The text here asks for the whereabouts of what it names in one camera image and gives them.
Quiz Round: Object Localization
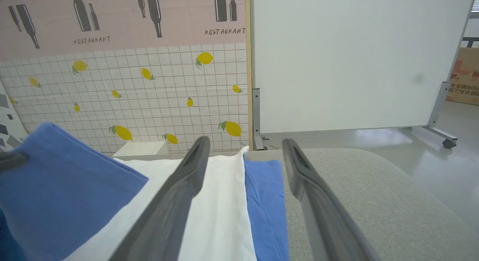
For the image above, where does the pink restaurant print panel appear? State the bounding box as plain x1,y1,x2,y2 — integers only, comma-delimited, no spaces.
0,0,248,62

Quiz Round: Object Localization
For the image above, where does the grey metal board foot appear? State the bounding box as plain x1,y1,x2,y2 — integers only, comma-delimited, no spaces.
251,88,269,151

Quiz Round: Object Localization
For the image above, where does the grey metal caster leg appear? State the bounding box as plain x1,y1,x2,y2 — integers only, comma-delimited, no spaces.
423,81,458,149

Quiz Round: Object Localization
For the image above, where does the blue and white shirt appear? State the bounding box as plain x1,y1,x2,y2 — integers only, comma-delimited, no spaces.
0,121,291,261

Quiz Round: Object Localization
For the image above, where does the white rectangular box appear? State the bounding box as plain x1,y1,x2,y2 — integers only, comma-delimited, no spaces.
112,141,170,159

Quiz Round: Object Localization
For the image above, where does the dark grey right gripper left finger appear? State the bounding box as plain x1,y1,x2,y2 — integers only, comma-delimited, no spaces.
108,136,211,261

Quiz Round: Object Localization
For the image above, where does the grey fabric sofa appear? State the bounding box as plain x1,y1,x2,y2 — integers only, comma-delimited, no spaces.
165,148,479,261

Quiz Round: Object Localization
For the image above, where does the white partition board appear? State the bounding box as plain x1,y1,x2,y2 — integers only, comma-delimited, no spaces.
250,0,476,135

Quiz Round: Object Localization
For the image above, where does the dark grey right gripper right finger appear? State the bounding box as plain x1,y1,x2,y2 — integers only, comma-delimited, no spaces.
281,138,382,261

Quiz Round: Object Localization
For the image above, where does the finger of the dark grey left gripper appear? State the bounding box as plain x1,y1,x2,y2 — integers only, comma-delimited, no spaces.
0,151,30,176

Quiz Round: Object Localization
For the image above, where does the lemon print grid panel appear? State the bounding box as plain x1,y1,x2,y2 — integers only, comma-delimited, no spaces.
0,43,255,157

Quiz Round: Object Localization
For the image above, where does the grey geometric print panel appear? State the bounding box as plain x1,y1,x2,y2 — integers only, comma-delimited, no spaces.
0,80,30,154

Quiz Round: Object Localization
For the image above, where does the brown cardboard box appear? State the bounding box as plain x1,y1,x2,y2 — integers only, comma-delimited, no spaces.
445,47,479,106

